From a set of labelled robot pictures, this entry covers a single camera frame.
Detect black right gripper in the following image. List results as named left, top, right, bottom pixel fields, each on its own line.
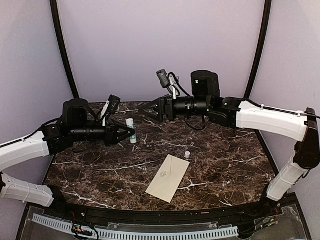
left=138, top=94, right=211, bottom=123

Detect small glue bottle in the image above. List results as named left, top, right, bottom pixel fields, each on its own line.
left=125, top=118, right=137, bottom=144

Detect grey glue bottle cap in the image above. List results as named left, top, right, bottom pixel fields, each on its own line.
left=184, top=151, right=191, bottom=159

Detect cream envelope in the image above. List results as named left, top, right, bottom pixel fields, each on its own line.
left=145, top=154, right=190, bottom=203

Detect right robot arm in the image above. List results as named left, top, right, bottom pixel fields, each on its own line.
left=139, top=70, right=320, bottom=217

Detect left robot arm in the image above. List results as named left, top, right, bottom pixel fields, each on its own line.
left=0, top=95, right=136, bottom=218

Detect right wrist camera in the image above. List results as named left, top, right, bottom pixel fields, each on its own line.
left=156, top=69, right=182, bottom=100

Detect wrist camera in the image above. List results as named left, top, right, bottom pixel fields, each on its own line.
left=156, top=69, right=182, bottom=100
left=100, top=94, right=121, bottom=127

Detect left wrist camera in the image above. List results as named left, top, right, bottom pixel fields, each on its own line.
left=100, top=94, right=121, bottom=127

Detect black front rail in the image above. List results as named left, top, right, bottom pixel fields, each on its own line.
left=30, top=193, right=298, bottom=226

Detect white slotted cable duct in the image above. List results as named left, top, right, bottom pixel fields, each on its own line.
left=31, top=213, right=239, bottom=240

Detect black corner frame post left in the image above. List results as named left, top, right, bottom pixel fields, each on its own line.
left=49, top=0, right=80, bottom=99

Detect black corner frame post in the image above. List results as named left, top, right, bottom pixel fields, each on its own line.
left=243, top=0, right=272, bottom=99
left=49, top=0, right=80, bottom=99

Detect black corner frame post right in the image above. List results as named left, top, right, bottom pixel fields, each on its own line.
left=243, top=0, right=272, bottom=99

